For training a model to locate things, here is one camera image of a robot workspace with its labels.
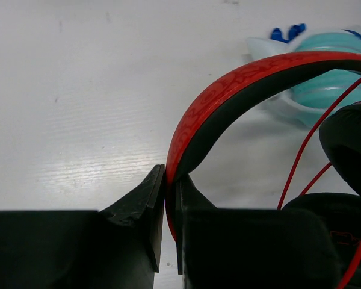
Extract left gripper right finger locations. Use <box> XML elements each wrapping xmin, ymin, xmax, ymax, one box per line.
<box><xmin>174</xmin><ymin>176</ymin><xmax>341</xmax><ymax>288</ymax></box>

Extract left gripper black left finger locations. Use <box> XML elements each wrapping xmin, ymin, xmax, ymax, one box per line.
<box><xmin>0</xmin><ymin>165</ymin><xmax>165</xmax><ymax>288</ymax></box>

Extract thin red headphone cable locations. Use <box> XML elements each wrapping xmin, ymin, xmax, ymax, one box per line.
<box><xmin>276</xmin><ymin>76</ymin><xmax>361</xmax><ymax>289</ymax></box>

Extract red black headphones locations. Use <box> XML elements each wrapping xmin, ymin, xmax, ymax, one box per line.
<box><xmin>165</xmin><ymin>57</ymin><xmax>361</xmax><ymax>288</ymax></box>

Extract teal white headphones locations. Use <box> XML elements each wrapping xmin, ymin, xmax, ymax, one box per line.
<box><xmin>246</xmin><ymin>23</ymin><xmax>361</xmax><ymax>128</ymax></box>

